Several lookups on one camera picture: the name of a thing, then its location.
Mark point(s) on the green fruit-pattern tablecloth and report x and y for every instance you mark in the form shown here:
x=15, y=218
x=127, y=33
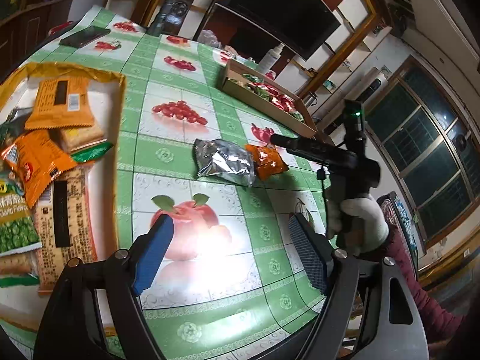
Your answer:
x=243, y=293

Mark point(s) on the long orange biscuit packet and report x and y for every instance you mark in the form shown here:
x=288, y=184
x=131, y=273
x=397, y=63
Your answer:
x=62, y=220

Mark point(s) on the white-gloved right hand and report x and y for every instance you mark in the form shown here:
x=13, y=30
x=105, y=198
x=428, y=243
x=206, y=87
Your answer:
x=369, y=229

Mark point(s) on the dark green snack packet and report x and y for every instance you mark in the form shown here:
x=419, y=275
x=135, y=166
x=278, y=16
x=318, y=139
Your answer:
x=14, y=126

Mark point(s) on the black smartphone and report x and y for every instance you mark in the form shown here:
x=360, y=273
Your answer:
x=83, y=37

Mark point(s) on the green snack packets in box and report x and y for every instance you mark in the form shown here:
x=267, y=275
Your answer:
x=255, y=85

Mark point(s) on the orange snack packet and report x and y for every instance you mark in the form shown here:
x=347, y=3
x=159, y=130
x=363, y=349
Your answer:
x=37, y=161

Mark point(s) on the red snack packets in box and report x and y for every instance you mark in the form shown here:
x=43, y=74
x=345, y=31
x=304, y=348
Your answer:
x=280, y=100

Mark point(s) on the floral cushioned armchair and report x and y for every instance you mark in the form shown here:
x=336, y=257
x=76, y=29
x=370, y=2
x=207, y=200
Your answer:
x=396, y=214

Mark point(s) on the cardboard box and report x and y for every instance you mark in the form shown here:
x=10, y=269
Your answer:
x=300, y=121

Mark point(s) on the dark wooden sideboard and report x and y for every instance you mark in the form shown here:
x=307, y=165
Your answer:
x=23, y=32

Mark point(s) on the white spray bottle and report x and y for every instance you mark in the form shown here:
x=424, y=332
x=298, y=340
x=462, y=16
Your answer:
x=269, y=59

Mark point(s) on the yellow-rimmed white tray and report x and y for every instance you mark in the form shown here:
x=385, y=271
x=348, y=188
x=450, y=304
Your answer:
x=22, y=306

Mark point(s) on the window with dark frame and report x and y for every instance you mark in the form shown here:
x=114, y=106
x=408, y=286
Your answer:
x=429, y=146

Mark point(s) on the orange biscuit packet with barcode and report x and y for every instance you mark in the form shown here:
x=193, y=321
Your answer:
x=61, y=103

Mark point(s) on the grey flashlight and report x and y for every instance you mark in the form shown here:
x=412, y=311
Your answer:
x=164, y=20

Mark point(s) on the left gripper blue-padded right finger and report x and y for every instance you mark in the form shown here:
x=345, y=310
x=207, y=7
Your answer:
x=314, y=251

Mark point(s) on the yellow cracker packet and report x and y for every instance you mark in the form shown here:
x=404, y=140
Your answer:
x=84, y=144

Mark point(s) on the green pea snack packet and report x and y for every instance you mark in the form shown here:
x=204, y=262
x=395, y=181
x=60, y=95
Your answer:
x=17, y=231

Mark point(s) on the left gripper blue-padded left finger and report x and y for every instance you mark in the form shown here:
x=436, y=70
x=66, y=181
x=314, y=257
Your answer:
x=148, y=251

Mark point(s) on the wooden chair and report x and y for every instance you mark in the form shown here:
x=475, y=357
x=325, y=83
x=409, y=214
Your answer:
x=180, y=7

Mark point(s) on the black flat television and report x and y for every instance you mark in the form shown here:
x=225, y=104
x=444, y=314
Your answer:
x=301, y=25

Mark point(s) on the silver foil snack packet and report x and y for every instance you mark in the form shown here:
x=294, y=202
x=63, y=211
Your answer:
x=226, y=160

